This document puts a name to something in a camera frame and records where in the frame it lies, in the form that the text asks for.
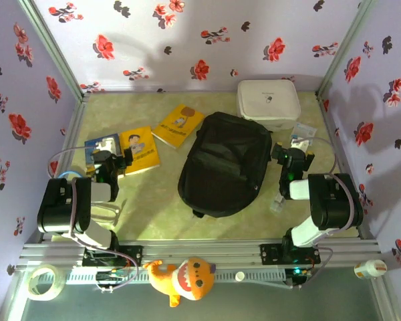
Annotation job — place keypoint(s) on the yellow book with man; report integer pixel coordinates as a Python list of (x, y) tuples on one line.
[(142, 147)]

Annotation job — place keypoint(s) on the blue landscape cover book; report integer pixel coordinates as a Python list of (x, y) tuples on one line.
[(92, 145)]

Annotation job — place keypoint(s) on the black backpack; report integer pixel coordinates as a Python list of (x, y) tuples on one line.
[(224, 160)]

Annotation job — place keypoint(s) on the yellow book with balloon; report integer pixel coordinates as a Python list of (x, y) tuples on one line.
[(178, 125)]

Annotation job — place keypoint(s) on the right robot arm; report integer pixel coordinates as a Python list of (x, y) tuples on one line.
[(334, 204)]

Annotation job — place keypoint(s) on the white and blue packet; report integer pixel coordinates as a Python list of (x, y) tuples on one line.
[(304, 129)]

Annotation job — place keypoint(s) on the small clear plastic box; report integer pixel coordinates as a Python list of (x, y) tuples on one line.
[(277, 204)]

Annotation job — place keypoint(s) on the clear plastic stand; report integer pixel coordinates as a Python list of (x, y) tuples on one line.
[(115, 214)]

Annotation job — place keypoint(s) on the white zip case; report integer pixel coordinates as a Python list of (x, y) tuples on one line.
[(269, 100)]

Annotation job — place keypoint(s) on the small controller board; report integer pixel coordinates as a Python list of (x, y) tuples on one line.
[(299, 273), (112, 275)]

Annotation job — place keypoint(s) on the clear tape roll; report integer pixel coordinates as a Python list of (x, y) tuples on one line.
[(58, 279)]

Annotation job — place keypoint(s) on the white bottle orange label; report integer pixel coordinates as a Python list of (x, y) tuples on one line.
[(369, 268)]

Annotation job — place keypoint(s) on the small white round cap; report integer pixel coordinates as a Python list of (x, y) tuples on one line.
[(240, 276)]

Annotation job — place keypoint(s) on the orange shark plush toy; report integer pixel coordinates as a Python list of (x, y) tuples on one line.
[(187, 279)]

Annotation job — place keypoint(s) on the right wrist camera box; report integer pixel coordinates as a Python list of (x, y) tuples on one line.
[(300, 143)]

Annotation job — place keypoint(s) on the aluminium side rail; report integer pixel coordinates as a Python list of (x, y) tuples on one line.
[(334, 140), (74, 127)]

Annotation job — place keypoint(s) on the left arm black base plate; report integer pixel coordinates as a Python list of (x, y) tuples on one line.
[(130, 254)]

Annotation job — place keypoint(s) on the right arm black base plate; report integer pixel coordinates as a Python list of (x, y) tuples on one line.
[(270, 254)]

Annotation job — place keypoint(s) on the aluminium corner post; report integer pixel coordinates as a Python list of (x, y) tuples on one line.
[(51, 47), (344, 50)]

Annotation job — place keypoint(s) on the long aluminium base rail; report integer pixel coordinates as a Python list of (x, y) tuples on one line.
[(204, 249)]

